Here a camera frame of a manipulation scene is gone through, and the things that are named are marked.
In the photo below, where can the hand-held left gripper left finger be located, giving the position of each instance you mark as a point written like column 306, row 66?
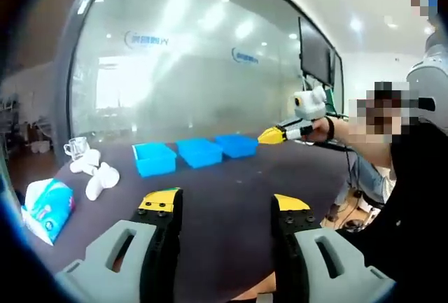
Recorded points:
column 105, row 257

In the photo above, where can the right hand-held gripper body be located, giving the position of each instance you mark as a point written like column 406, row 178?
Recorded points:
column 309, row 105

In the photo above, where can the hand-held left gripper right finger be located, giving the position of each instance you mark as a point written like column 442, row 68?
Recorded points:
column 343, row 261

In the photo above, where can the blue plastic bin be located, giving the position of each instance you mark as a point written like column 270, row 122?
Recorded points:
column 199, row 152
column 154, row 164
column 238, row 145

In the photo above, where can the person's right hand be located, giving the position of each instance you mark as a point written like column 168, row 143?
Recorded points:
column 320, row 131

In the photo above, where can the smaller black monitor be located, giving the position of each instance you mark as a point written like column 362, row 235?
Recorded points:
column 336, row 70

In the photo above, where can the large black monitor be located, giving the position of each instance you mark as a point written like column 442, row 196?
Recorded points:
column 315, row 54

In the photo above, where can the blue white tissue pack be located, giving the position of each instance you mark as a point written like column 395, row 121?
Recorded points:
column 49, row 208

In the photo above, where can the white plastic pipe fitting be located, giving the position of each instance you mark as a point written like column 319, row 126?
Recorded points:
column 87, row 163

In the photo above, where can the person's black shirt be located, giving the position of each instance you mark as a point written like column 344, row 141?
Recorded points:
column 413, row 194

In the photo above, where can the clear glass cup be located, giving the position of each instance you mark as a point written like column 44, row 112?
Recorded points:
column 78, row 147

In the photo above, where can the grey head-worn device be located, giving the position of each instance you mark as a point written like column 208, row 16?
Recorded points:
column 434, row 68

